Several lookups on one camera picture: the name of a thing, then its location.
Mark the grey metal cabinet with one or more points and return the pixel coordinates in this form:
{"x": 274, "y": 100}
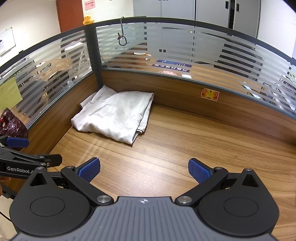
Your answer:
{"x": 215, "y": 12}
{"x": 161, "y": 8}

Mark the white wall board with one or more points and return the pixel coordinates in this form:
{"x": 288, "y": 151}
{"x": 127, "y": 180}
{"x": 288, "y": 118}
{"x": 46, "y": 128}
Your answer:
{"x": 5, "y": 41}

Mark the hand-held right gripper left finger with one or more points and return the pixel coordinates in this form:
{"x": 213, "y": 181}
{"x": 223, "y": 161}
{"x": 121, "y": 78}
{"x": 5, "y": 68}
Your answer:
{"x": 89, "y": 169}

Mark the dark grey partition post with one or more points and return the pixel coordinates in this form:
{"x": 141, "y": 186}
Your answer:
{"x": 93, "y": 51}

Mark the blue printed placard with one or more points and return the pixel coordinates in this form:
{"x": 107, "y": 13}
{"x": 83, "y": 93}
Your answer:
{"x": 172, "y": 67}

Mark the yellow rubber duck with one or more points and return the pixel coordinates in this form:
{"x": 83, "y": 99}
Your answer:
{"x": 88, "y": 19}

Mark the pink paper notice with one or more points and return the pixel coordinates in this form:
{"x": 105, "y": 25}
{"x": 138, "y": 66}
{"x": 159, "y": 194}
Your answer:
{"x": 89, "y": 4}

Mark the yellow sticky note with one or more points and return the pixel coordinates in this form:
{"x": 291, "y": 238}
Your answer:
{"x": 9, "y": 93}

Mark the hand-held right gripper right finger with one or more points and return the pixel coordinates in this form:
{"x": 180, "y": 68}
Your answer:
{"x": 196, "y": 170}

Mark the white short-sleeved shirt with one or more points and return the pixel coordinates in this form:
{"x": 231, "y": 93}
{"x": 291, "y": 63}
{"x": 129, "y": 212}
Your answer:
{"x": 111, "y": 111}

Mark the metal hanging hook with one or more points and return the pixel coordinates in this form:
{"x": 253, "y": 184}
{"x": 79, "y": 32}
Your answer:
{"x": 122, "y": 34}

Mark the dark red carved figurine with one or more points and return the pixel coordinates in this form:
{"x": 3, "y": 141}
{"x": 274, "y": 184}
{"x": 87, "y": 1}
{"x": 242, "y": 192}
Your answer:
{"x": 11, "y": 125}

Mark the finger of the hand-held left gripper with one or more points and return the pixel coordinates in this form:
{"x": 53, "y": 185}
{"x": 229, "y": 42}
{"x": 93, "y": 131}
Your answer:
{"x": 17, "y": 142}
{"x": 54, "y": 160}

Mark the red and yellow sticker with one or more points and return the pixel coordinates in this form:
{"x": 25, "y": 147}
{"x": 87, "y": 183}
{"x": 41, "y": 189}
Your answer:
{"x": 209, "y": 94}

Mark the brown wooden door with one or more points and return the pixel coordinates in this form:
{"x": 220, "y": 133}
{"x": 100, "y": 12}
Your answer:
{"x": 69, "y": 15}

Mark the frosted striped glass partition panel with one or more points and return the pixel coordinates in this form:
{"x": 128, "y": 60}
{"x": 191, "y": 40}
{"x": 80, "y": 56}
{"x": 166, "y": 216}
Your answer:
{"x": 208, "y": 46}
{"x": 39, "y": 69}

